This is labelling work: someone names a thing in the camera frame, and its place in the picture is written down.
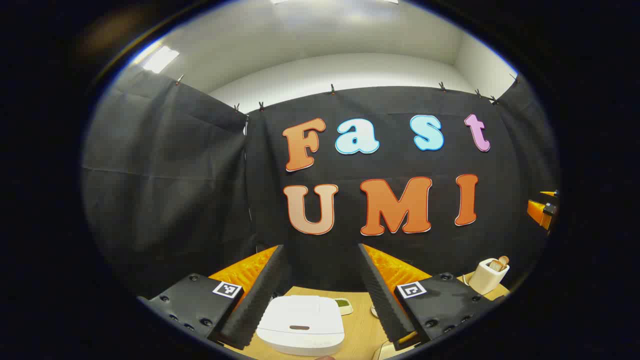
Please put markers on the clear plastic rice container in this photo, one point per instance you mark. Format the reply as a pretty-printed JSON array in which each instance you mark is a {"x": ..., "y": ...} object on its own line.
[{"x": 385, "y": 351}]

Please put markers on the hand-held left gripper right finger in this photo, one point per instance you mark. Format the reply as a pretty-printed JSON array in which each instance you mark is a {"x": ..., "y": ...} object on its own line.
[{"x": 382, "y": 305}]

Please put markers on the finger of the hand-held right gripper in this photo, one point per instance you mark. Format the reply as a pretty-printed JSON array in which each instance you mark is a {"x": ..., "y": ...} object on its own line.
[{"x": 537, "y": 210}]

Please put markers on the black backdrop cloth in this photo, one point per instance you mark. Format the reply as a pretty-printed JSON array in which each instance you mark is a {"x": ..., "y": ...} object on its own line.
[{"x": 390, "y": 250}]

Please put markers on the white divided bean dish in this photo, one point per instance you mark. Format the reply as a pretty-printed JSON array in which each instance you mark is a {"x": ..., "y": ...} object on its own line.
[{"x": 343, "y": 304}]

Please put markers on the cream white toaster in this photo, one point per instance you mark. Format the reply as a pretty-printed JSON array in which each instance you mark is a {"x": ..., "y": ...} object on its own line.
[{"x": 485, "y": 277}]

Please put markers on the white rice cooker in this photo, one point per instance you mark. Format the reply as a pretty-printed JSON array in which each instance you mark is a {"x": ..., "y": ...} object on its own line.
[{"x": 300, "y": 315}]

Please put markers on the toast bread slice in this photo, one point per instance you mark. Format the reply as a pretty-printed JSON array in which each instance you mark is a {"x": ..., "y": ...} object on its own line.
[
  {"x": 504, "y": 260},
  {"x": 495, "y": 266}
]

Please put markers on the plain black side cloth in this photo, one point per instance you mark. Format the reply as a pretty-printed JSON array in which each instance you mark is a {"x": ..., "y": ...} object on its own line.
[
  {"x": 165, "y": 190},
  {"x": 530, "y": 150}
]

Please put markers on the ceiling light panel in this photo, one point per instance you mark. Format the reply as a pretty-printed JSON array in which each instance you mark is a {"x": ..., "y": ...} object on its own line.
[{"x": 160, "y": 59}]

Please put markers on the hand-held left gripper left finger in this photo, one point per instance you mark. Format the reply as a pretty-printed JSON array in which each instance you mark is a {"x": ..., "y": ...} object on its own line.
[{"x": 260, "y": 300}]

